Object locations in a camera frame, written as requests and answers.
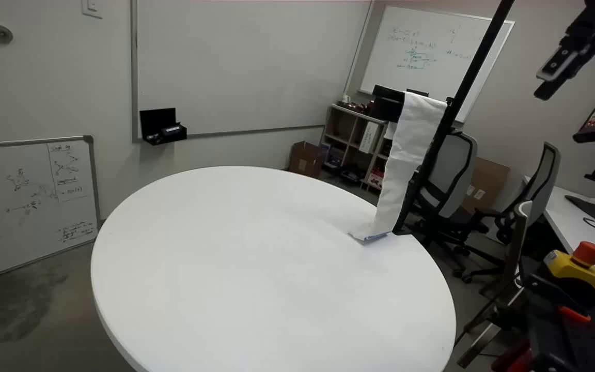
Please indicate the white desk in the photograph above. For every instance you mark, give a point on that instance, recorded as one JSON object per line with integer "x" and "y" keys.
{"x": 578, "y": 230}

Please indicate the white cloth with blue stripes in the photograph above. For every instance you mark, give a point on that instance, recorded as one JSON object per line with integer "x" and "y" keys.
{"x": 412, "y": 148}

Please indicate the round grey wall device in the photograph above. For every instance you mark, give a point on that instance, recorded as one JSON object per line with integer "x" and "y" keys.
{"x": 0, "y": 33}

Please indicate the grey mesh office chair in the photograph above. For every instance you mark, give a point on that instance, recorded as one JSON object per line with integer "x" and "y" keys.
{"x": 453, "y": 166}

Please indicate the brown cardboard box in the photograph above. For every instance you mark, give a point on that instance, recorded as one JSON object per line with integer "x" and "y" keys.
{"x": 306, "y": 157}

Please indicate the black box on shelf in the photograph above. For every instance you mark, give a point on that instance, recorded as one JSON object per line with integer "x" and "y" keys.
{"x": 387, "y": 103}

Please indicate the yellow emergency stop button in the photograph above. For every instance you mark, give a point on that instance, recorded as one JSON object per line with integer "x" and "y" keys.
{"x": 578, "y": 270}

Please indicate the black office chair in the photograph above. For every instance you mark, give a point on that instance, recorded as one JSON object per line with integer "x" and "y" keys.
{"x": 543, "y": 183}

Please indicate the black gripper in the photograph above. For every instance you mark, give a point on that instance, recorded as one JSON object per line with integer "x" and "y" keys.
{"x": 589, "y": 28}

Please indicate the black marker holder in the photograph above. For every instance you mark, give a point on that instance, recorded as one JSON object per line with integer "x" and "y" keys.
{"x": 161, "y": 125}

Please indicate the whiteboard with green writing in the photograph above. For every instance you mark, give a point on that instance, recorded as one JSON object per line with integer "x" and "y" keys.
{"x": 414, "y": 48}

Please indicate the large wall whiteboard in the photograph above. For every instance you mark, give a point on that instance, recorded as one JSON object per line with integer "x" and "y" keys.
{"x": 242, "y": 62}

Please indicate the black pole with square base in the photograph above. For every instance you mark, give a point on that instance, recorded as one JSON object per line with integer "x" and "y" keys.
{"x": 479, "y": 65}

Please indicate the small whiteboard with diagrams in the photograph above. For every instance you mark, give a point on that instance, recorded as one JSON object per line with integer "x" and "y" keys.
{"x": 30, "y": 198}

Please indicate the wooden shelf unit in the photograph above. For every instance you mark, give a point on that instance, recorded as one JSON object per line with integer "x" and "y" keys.
{"x": 352, "y": 146}

